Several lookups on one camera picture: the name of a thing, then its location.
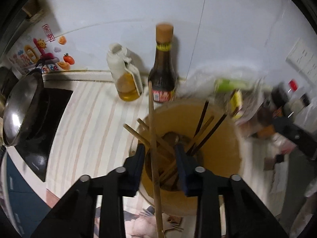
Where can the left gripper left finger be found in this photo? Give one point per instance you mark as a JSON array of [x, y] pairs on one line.
[[132, 175]]

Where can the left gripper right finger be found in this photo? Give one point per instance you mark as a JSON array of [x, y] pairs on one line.
[[186, 171]]

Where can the light wooden chopstick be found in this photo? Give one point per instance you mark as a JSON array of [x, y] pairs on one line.
[[173, 165], [146, 142], [163, 143], [154, 165]]

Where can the dark brown chopstick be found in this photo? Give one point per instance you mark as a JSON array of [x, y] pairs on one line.
[[201, 119]]

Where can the cream ribbed utensil holder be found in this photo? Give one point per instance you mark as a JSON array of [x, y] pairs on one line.
[[220, 153]]

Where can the black chopstick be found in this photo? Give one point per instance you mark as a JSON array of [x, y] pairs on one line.
[[211, 132]]

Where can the striped cat table mat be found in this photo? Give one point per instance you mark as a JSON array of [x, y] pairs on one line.
[[90, 138]]

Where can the cooking oil jug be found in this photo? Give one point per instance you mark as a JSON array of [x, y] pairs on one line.
[[125, 74]]

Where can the green vegetable in bag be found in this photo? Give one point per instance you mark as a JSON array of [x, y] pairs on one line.
[[228, 85]]

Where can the dark soy sauce bottle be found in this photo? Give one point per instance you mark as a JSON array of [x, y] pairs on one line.
[[162, 75]]

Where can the blue cabinet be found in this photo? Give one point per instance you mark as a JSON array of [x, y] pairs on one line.
[[27, 207]]

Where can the steel wok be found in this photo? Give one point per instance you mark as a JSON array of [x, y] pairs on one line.
[[25, 106]]

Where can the red cap sauce bottle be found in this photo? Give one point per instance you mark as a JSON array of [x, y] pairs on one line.
[[291, 89]]

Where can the colourful wall sticker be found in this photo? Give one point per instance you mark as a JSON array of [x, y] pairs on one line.
[[41, 43]]

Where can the white wall socket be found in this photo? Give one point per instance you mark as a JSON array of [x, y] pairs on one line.
[[303, 59]]

